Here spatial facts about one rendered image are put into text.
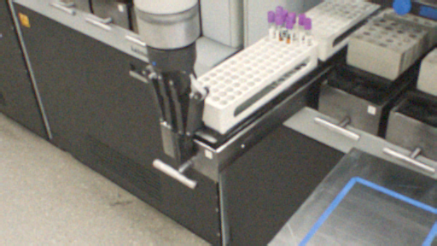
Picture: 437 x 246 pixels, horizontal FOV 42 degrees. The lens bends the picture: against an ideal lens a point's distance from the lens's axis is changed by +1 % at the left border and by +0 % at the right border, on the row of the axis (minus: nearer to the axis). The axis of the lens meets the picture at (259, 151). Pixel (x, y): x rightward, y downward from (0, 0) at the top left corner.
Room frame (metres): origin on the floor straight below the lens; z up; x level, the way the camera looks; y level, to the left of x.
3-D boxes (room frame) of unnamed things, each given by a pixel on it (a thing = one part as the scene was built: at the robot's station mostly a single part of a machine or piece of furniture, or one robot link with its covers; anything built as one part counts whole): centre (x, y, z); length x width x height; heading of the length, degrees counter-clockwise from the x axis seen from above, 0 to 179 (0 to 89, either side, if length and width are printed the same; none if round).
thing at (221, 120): (0.92, 0.01, 0.83); 0.30 x 0.10 x 0.06; 142
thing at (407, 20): (1.08, -0.31, 0.85); 0.12 x 0.02 x 0.06; 52
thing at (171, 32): (0.76, 0.13, 1.03); 0.09 x 0.09 x 0.06
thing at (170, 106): (0.77, 0.14, 0.89); 0.04 x 0.01 x 0.11; 142
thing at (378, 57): (0.97, -0.22, 0.85); 0.12 x 0.02 x 0.06; 52
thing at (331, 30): (1.16, -0.18, 0.83); 0.30 x 0.10 x 0.06; 142
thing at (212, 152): (1.02, -0.07, 0.78); 0.73 x 0.14 x 0.09; 142
